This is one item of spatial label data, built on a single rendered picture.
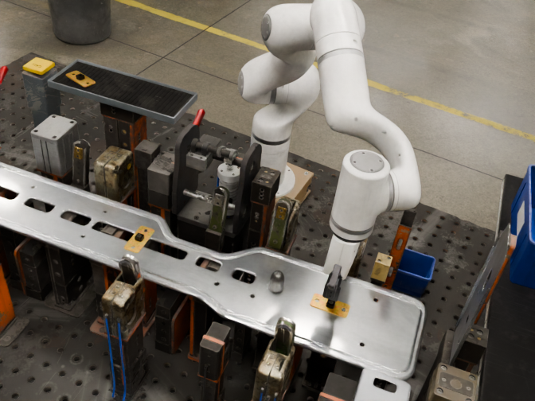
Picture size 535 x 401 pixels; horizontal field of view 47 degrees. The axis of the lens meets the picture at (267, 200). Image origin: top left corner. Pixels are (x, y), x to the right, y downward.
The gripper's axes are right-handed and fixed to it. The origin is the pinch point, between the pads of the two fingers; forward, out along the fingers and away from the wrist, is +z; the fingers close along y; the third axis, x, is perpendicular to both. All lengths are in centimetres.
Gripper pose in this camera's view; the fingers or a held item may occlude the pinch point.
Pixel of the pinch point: (336, 279)
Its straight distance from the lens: 131.0
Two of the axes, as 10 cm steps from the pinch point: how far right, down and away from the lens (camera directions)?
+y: -3.5, 6.0, -7.2
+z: -1.0, 7.4, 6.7
